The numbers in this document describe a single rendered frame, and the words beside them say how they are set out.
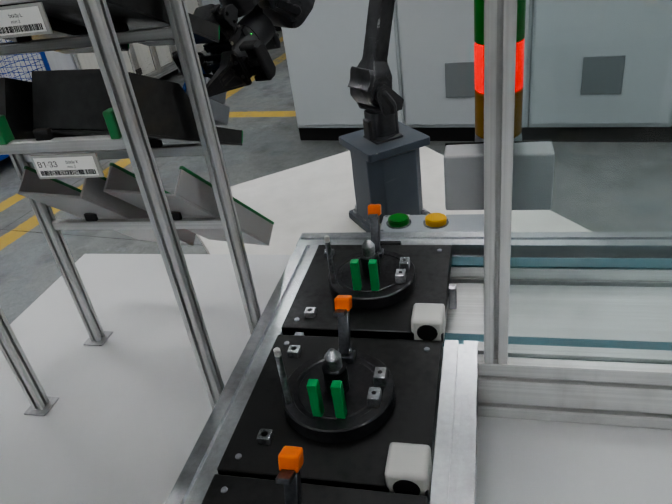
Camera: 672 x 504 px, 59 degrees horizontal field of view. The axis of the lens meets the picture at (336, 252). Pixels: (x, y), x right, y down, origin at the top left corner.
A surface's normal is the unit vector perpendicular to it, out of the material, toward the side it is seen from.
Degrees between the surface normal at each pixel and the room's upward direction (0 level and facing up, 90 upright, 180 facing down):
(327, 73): 90
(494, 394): 90
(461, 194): 90
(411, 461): 0
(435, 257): 0
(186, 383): 0
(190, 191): 90
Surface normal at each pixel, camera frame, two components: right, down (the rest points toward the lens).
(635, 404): -0.21, 0.53
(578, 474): -0.13, -0.85
